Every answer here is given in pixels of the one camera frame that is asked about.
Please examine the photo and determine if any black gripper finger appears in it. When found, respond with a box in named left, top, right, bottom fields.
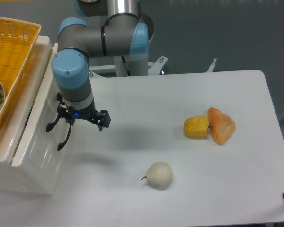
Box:
left=91, top=110, right=111, bottom=131
left=56, top=101, right=75, bottom=124

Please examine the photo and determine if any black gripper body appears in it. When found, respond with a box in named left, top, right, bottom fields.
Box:
left=66, top=104, right=103, bottom=124

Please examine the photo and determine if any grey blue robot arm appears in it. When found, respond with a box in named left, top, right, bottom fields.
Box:
left=51, top=0, right=149, bottom=129

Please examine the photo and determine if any white lower drawer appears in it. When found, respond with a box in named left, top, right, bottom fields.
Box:
left=41, top=119, right=72, bottom=194

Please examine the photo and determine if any white drawer cabinet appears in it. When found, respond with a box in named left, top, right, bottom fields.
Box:
left=0, top=36, right=56, bottom=192

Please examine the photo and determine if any white toy pear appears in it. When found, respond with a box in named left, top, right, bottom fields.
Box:
left=141, top=161, right=173, bottom=190

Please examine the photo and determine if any yellow woven basket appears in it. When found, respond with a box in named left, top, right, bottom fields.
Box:
left=0, top=17, right=42, bottom=130

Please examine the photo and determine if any yellow toy bell pepper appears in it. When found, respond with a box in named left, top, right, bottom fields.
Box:
left=184, top=115, right=212, bottom=139

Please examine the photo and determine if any orange toy croissant bread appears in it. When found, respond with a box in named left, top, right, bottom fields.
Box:
left=207, top=107, right=236, bottom=145

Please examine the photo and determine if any white metal frame bracket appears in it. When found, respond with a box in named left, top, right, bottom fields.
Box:
left=206, top=58, right=217, bottom=73

